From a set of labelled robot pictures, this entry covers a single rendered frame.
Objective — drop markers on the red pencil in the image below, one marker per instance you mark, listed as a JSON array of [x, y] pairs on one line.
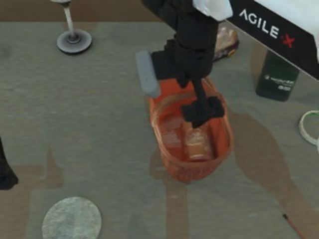
[[294, 225]]

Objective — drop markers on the round grey coaster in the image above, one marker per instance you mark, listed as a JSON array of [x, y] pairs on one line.
[[71, 219]]

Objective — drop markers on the clear wine glass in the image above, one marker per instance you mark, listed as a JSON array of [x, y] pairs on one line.
[[73, 41]]

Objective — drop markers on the snack bag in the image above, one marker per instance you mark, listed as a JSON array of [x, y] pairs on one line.
[[226, 41]]

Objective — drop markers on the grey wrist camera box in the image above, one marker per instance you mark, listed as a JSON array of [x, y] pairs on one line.
[[147, 73]]

